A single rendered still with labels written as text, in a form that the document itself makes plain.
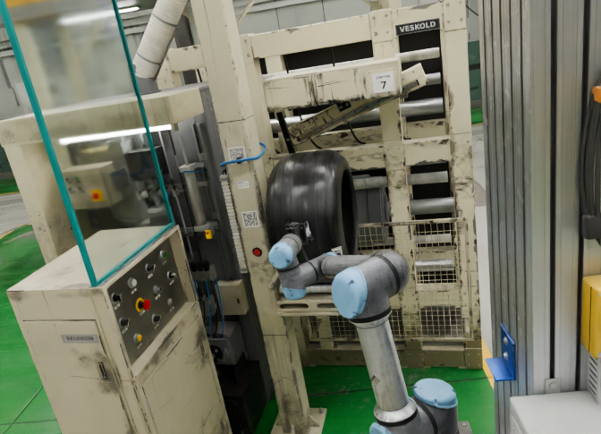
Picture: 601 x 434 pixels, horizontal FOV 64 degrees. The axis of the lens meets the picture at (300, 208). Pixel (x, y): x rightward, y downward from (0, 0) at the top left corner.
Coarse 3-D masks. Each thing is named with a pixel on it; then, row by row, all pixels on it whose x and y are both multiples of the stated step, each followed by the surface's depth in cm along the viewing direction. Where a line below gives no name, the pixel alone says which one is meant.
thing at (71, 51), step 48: (0, 0) 131; (48, 0) 148; (96, 0) 170; (48, 48) 147; (96, 48) 168; (48, 96) 145; (96, 96) 166; (48, 144) 143; (96, 144) 164; (144, 144) 192; (96, 192) 162; (144, 192) 190; (96, 240) 161; (144, 240) 187
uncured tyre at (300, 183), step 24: (288, 168) 197; (312, 168) 194; (336, 168) 196; (288, 192) 191; (312, 192) 188; (336, 192) 190; (288, 216) 189; (312, 216) 186; (336, 216) 188; (336, 240) 189
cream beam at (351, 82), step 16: (352, 64) 221; (368, 64) 205; (384, 64) 204; (400, 64) 220; (272, 80) 217; (288, 80) 215; (304, 80) 213; (320, 80) 212; (336, 80) 210; (352, 80) 209; (368, 80) 207; (400, 80) 210; (272, 96) 219; (288, 96) 217; (304, 96) 216; (320, 96) 214; (336, 96) 213; (352, 96) 211; (368, 96) 210; (384, 96) 208
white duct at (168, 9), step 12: (168, 0) 217; (180, 0) 218; (156, 12) 220; (168, 12) 219; (180, 12) 222; (156, 24) 222; (168, 24) 222; (144, 36) 226; (156, 36) 224; (168, 36) 227; (144, 48) 227; (156, 48) 227; (144, 60) 229; (156, 60) 231; (144, 72) 232; (156, 72) 237
